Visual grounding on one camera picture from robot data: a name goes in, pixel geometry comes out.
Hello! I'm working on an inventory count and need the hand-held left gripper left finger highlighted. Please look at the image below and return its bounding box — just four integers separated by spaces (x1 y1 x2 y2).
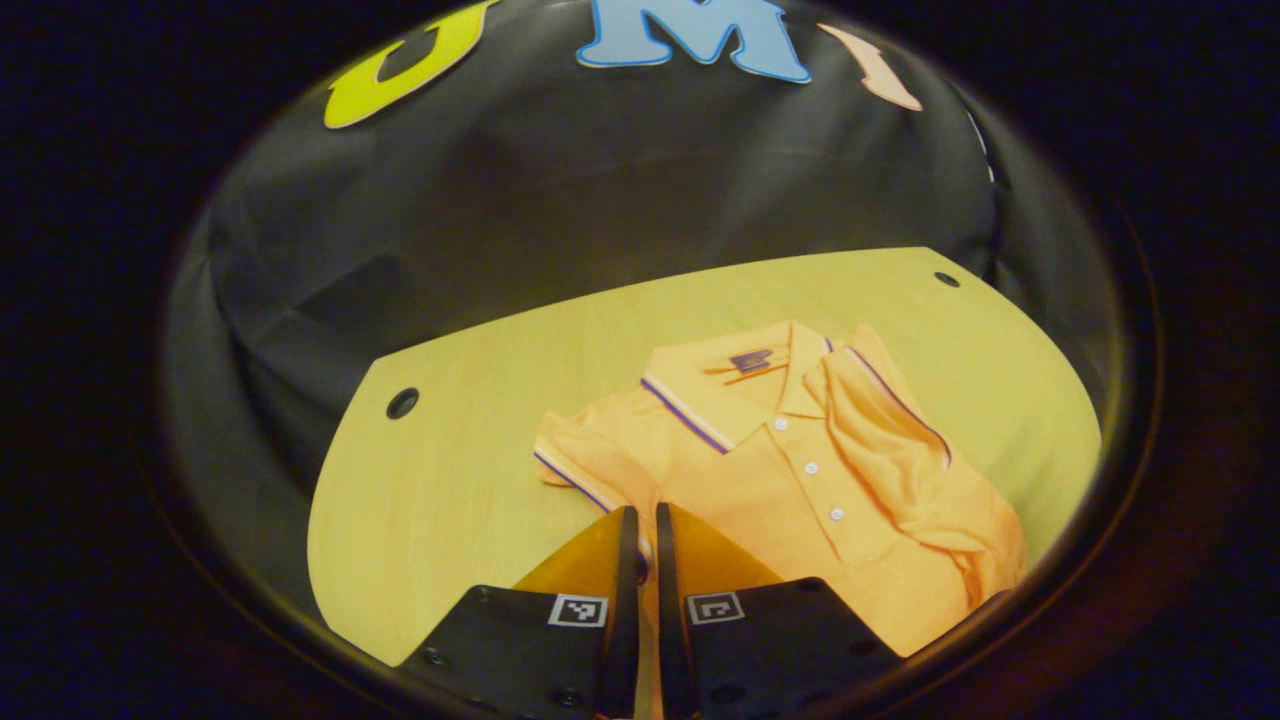
398 505 642 720

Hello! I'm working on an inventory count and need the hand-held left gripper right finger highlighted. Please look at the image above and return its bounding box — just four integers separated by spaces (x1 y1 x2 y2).
655 502 906 720

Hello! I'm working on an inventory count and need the orange T-shirt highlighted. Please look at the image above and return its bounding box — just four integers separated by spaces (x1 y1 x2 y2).
533 320 1031 720

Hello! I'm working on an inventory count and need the black backdrop cloth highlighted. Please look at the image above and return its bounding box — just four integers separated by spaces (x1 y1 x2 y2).
160 0 1121 641

